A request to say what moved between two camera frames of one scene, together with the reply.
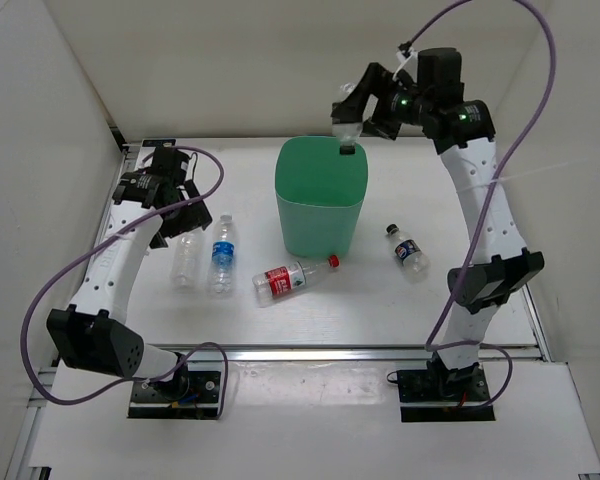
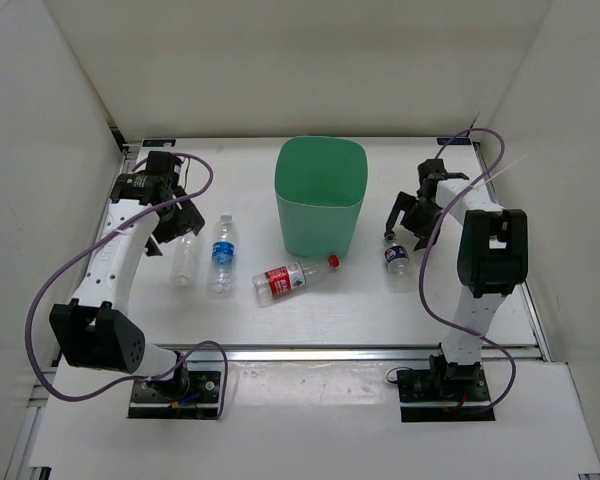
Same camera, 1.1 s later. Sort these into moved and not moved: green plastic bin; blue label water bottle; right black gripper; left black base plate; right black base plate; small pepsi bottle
Moved: small pepsi bottle; right black gripper
Not moved: blue label water bottle; left black base plate; green plastic bin; right black base plate
